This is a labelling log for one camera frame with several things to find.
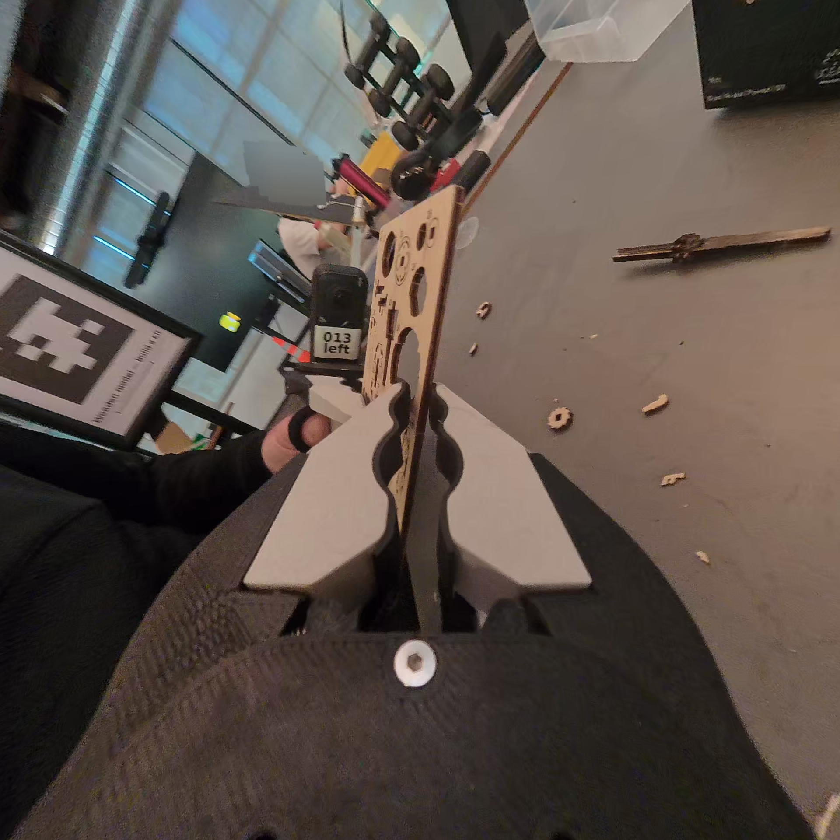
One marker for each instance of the dark green model box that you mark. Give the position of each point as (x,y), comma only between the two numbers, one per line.
(754,52)

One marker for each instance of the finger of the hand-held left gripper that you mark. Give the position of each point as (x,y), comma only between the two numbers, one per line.
(334,400)

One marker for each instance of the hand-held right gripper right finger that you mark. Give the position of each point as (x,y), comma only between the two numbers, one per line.
(518,525)

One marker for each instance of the dark wooden rod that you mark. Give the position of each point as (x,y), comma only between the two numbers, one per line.
(722,244)

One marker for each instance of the black framed marker sign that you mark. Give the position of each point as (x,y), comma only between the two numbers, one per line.
(131,367)

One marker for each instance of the small clear plastic cup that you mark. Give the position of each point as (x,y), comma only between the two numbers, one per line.
(469,233)

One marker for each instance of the dark document board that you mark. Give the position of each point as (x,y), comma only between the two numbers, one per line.
(315,210)

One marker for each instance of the punched wooden parts sheet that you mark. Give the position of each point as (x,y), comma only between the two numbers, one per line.
(449,207)

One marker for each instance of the clear plastic container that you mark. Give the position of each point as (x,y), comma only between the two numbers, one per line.
(590,33)

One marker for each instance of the black dumbbell rack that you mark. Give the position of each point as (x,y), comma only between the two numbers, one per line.
(420,85)

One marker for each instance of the person's left hand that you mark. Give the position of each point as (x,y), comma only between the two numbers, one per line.
(279,449)

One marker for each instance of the small yellow object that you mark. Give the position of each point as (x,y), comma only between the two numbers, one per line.
(230,321)

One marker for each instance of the red cylinder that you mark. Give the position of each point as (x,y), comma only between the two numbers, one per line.
(361,180)

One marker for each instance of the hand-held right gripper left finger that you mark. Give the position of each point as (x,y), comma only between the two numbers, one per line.
(315,525)

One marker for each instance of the person's left forearm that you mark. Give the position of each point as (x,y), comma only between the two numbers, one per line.
(197,479)

